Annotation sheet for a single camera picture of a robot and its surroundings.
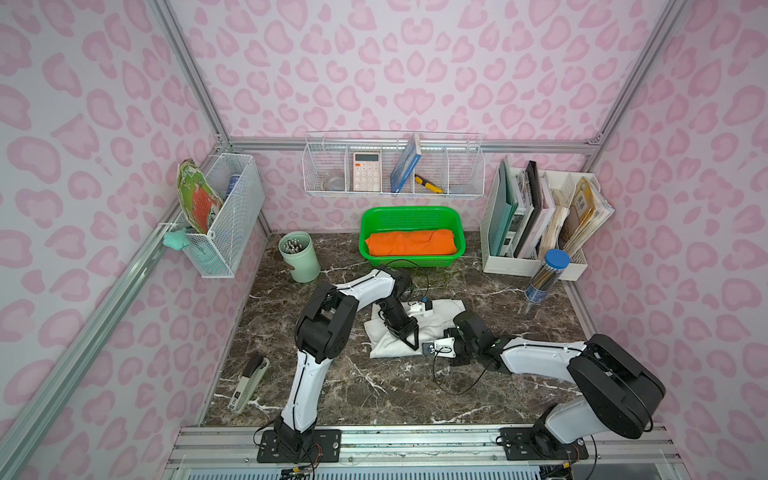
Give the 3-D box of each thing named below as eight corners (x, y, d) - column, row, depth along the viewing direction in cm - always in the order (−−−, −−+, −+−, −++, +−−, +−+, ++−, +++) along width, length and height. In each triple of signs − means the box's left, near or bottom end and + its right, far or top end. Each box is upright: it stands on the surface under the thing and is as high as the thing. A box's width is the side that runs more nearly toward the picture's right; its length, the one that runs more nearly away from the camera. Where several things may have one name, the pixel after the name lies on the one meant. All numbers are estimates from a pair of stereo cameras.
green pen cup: (290, 283, 106) (275, 252, 93) (297, 259, 113) (284, 227, 100) (318, 283, 106) (306, 252, 93) (322, 259, 113) (313, 227, 100)
